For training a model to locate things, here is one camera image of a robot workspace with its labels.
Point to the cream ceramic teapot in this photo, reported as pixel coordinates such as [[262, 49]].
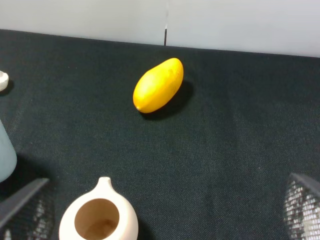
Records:
[[100, 214]]

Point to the black table cloth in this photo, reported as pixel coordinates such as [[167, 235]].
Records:
[[212, 164]]

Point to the small white duck figure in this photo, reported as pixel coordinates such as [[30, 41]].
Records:
[[4, 80]]

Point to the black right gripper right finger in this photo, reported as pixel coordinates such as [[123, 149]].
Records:
[[301, 209]]

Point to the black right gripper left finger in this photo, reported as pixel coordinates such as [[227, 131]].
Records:
[[12, 205]]

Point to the light blue cup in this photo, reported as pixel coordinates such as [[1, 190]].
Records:
[[8, 156]]

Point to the yellow mango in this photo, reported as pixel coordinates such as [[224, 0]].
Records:
[[158, 86]]

